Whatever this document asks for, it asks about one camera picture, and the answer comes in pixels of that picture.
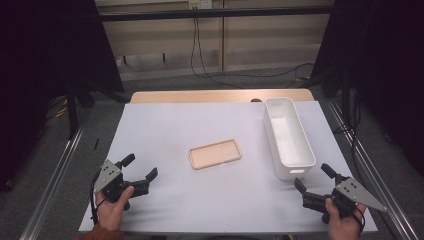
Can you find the black horizontal bar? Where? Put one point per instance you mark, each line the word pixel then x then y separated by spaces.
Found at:
pixel 213 14

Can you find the aluminium floor rail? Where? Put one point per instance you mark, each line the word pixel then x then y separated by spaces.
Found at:
pixel 53 183
pixel 376 180

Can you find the black metal stand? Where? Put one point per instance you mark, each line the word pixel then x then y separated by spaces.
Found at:
pixel 72 110

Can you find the dark table grommet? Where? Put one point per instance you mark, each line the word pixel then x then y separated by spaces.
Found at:
pixel 256 100

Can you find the person's right hand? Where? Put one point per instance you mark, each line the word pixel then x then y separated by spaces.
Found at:
pixel 343 225

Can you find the beige phone case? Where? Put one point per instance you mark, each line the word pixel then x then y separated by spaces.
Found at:
pixel 215 154

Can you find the person's left hand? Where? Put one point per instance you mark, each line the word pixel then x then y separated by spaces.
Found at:
pixel 111 210

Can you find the white table mat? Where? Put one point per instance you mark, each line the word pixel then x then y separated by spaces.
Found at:
pixel 186 200

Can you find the white wall outlet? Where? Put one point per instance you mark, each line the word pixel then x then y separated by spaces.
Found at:
pixel 200 4

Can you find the small black floor object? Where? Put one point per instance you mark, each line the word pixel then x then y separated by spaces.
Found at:
pixel 96 143

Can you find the white plastic storage bin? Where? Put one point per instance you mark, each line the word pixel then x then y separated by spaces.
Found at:
pixel 290 143

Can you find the black curtain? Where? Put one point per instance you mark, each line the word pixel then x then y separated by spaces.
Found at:
pixel 383 66
pixel 50 66

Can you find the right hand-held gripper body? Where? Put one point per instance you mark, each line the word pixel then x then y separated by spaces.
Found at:
pixel 346 196

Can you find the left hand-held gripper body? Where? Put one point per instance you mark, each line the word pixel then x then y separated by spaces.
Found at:
pixel 111 181

